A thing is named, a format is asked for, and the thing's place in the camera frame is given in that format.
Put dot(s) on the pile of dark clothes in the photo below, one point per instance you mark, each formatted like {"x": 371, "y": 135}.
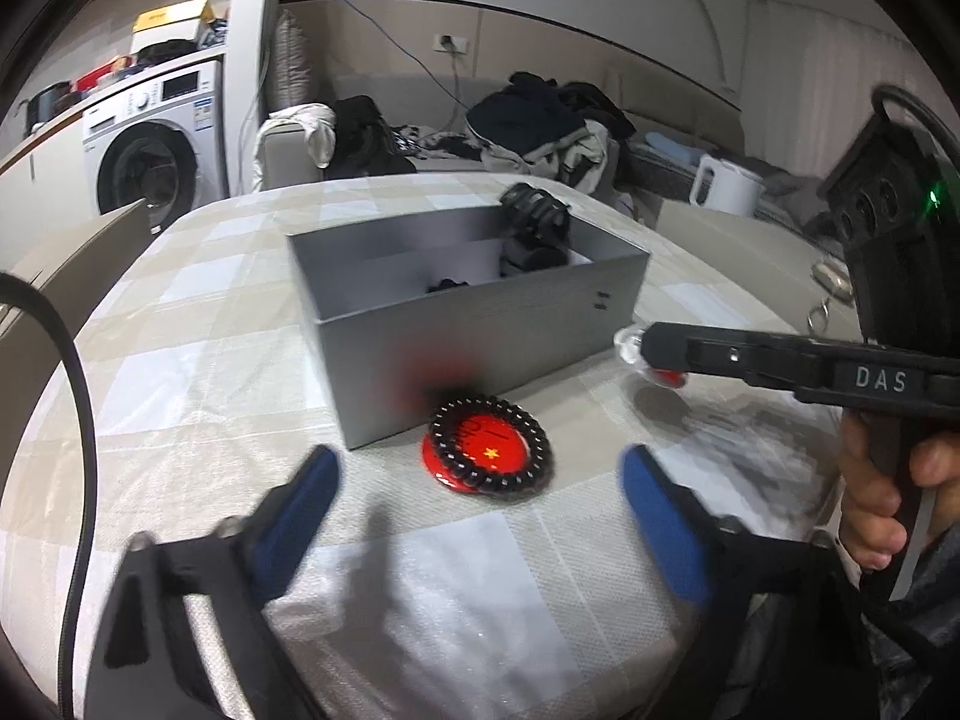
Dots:
{"x": 525, "y": 120}

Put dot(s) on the grey cardboard box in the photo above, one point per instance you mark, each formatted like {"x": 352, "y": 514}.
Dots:
{"x": 450, "y": 345}

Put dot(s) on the red container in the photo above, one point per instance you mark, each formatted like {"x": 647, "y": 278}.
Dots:
{"x": 97, "y": 77}

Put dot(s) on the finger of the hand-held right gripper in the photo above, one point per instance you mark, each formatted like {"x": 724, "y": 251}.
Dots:
{"x": 720, "y": 352}

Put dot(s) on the beige checked tablecloth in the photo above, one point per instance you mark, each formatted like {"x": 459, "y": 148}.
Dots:
{"x": 225, "y": 360}

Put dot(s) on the white box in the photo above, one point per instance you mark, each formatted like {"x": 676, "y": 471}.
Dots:
{"x": 161, "y": 37}

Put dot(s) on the yellow box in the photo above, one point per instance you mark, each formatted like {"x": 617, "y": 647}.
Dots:
{"x": 165, "y": 15}

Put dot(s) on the light blue cloth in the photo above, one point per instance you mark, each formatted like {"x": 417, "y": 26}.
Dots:
{"x": 675, "y": 148}

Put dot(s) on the black white patterned cloth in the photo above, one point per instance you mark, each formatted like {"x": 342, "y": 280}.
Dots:
{"x": 414, "y": 141}

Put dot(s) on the white wall socket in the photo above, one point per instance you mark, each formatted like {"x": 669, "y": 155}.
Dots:
{"x": 450, "y": 43}

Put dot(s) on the bunch of keys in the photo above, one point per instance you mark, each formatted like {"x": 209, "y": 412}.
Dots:
{"x": 829, "y": 277}

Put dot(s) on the black pot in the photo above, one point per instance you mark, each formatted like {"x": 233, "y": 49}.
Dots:
{"x": 45, "y": 103}

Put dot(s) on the person's right hand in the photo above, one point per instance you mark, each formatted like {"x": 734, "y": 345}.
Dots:
{"x": 862, "y": 495}

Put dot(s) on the white garment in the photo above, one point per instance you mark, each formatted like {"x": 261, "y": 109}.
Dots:
{"x": 311, "y": 131}

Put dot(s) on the black bag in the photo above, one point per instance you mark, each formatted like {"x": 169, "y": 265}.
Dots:
{"x": 165, "y": 52}

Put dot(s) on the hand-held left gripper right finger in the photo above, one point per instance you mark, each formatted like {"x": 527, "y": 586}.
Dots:
{"x": 667, "y": 525}

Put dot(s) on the brown cardboard box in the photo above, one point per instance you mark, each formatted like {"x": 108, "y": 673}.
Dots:
{"x": 75, "y": 255}

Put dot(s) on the grey cushion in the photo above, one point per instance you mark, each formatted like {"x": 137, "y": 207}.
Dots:
{"x": 289, "y": 60}

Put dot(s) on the white bubble wrap sheet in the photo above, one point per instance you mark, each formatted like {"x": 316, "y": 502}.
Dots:
{"x": 487, "y": 615}

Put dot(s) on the black hair claw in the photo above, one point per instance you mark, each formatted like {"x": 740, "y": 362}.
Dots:
{"x": 534, "y": 210}

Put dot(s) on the beige sofa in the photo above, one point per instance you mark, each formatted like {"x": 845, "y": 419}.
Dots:
{"x": 289, "y": 150}

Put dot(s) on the white electric kettle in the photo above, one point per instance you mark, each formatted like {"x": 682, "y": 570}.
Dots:
{"x": 724, "y": 184}

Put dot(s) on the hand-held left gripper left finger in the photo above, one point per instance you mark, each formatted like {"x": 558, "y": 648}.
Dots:
{"x": 300, "y": 517}

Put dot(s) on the red round badge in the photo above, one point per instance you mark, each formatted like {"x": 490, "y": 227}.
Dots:
{"x": 480, "y": 450}

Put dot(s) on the black garment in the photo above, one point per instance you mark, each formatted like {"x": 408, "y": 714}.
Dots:
{"x": 367, "y": 135}

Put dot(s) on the white washing machine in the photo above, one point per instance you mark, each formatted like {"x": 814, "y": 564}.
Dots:
{"x": 172, "y": 90}

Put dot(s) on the black hair band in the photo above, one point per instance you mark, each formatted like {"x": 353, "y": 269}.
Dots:
{"x": 448, "y": 285}
{"x": 529, "y": 259}

